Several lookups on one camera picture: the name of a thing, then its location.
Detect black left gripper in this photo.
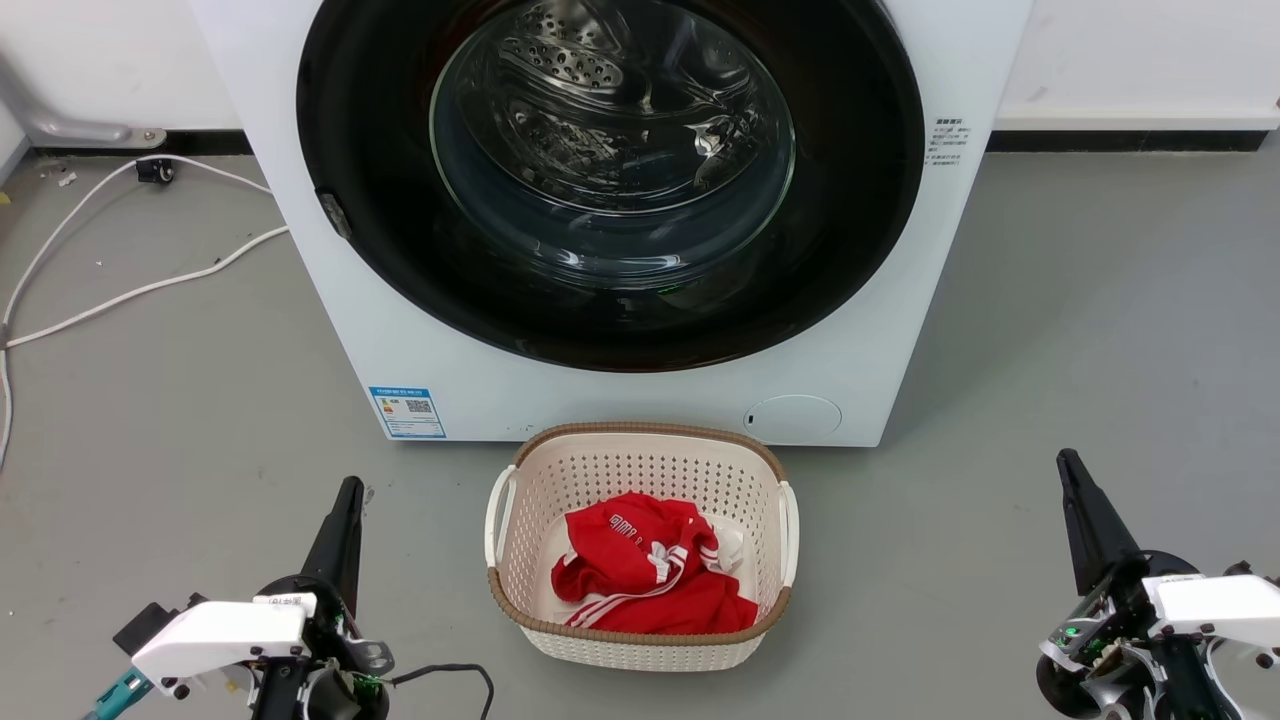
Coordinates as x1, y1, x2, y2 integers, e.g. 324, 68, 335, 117
250, 476, 395, 720

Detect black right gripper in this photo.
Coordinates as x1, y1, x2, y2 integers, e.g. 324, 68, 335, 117
1035, 448, 1236, 720

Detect black round washer door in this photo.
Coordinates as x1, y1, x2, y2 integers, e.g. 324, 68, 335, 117
296, 0, 927, 374

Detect white front-load washing machine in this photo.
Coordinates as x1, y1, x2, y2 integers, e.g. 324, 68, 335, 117
189, 0, 1037, 449

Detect blue energy label sticker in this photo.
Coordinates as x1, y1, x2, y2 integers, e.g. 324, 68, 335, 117
368, 386, 448, 441

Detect red garment with white stripes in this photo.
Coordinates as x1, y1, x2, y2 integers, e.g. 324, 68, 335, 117
550, 491, 760, 636

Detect beige plastic laundry basket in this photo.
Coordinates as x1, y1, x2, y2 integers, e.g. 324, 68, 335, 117
484, 421, 801, 673

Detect round white filter cover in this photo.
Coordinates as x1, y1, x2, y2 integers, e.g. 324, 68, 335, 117
742, 394, 844, 447

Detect small printed text sticker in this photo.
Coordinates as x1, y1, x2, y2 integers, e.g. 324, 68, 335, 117
929, 117, 970, 167

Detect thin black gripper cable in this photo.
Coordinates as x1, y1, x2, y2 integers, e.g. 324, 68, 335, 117
388, 662, 497, 720

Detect teal cable connector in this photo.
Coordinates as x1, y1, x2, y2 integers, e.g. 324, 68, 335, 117
82, 668, 154, 720

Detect white power cable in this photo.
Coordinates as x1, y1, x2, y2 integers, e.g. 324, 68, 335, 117
0, 154, 274, 336
0, 225, 291, 471

